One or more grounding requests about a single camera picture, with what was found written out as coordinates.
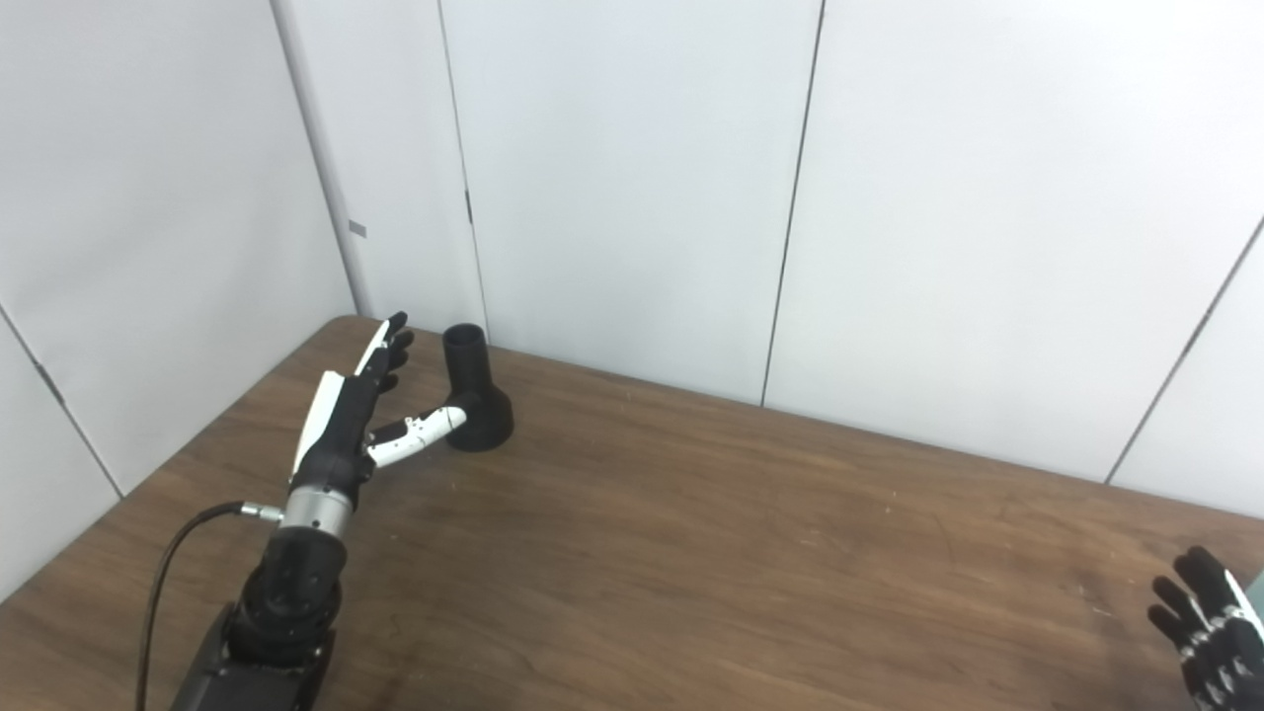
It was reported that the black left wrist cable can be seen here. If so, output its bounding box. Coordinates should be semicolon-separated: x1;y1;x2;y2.
135;501;286;711

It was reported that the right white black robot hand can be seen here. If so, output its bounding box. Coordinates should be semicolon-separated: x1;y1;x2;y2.
1147;546;1264;711

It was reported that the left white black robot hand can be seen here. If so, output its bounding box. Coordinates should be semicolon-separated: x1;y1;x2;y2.
289;312;468;514

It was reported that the black funnel-shaped nozzle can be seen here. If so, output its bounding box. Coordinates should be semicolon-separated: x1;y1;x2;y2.
441;323;514;453

